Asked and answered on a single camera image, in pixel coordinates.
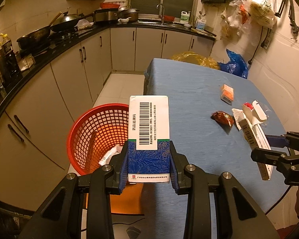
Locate orange stool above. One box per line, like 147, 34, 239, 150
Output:
110, 183, 146, 215

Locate black power cable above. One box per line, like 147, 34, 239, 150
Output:
248, 27, 271, 65

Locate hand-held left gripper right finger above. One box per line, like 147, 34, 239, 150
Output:
169, 141, 273, 239

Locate wooden spatula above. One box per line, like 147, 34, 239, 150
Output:
48, 12, 63, 28

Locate blue label detergent jug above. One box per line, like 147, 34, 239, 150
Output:
196, 15, 206, 30

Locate steel wok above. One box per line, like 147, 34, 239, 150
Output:
50, 11, 94, 33

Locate green label detergent jug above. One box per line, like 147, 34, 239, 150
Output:
181, 10, 192, 23

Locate clear hanging plastic bags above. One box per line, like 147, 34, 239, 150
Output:
220, 0, 252, 41

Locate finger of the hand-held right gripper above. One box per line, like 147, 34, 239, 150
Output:
250, 148, 296, 172
264, 131, 299, 153

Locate blue plastic bag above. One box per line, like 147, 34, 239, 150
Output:
219, 48, 249, 79

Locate hanging black utensils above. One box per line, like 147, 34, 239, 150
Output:
276, 0, 299, 39

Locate yellow plastic bag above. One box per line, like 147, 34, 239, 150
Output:
171, 51, 221, 71

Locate black floor cable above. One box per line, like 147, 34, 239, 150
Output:
81, 218, 145, 232

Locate clear plastic food bag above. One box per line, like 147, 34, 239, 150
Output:
77, 19, 93, 29

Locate stack of steel pots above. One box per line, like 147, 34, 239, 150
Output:
118, 5, 140, 23

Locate white kitchen base cabinet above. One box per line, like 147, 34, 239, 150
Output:
0, 25, 216, 212

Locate steel kitchen faucet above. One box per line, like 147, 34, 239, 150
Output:
156, 3, 165, 24

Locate white hanging plastic bag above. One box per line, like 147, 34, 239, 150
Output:
247, 0, 277, 29

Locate long white medicine box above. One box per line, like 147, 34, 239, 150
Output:
239, 118, 274, 181

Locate red plastic basin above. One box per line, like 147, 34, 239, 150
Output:
100, 2, 121, 9

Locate rectangular steel pan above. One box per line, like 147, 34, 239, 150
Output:
93, 8, 119, 25

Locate small orange white box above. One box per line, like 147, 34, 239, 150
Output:
220, 84, 235, 105

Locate row of condiment bottles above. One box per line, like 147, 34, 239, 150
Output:
0, 33, 19, 97

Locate brown snack wrapper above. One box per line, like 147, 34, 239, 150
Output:
210, 111, 235, 128

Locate red plastic mesh basket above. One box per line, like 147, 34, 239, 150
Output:
67, 103, 146, 176

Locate dark wok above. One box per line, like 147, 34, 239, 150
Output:
17, 26, 53, 51

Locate torn red white carton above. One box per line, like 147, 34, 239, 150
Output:
231, 100, 268, 131

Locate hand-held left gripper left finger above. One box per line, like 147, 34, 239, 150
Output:
27, 141, 129, 239

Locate small seasoning packets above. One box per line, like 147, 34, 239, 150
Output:
17, 56, 36, 72

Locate blue tablecloth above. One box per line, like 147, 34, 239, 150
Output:
143, 58, 293, 215

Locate blue white medicine box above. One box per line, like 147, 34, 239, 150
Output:
128, 95, 170, 184

